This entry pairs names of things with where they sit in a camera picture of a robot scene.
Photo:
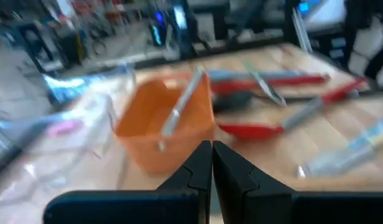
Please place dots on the silver aluminium profile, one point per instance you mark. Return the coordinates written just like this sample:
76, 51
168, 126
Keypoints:
301, 31

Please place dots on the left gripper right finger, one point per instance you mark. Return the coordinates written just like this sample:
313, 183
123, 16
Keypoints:
241, 193

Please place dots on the pink mini spatula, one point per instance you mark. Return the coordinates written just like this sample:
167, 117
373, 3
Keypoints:
65, 128

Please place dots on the red spoon with steel neck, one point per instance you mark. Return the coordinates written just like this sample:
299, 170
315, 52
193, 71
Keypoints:
250, 132

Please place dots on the black slotted spoon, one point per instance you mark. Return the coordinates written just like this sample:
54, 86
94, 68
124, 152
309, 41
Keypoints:
232, 101

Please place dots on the red slotted spoon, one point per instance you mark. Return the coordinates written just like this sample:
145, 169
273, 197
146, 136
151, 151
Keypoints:
288, 80

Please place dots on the grey silicone spoon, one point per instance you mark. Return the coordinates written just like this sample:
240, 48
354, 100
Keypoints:
241, 74

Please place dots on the orange plastic bin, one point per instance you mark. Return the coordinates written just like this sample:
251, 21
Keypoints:
141, 124

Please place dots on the all-steel utensil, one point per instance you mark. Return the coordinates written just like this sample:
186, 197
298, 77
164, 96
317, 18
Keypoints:
179, 107

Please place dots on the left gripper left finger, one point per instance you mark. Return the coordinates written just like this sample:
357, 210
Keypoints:
185, 186

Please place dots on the clear plastic bin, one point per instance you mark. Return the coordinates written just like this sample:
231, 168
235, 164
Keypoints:
54, 174
95, 93

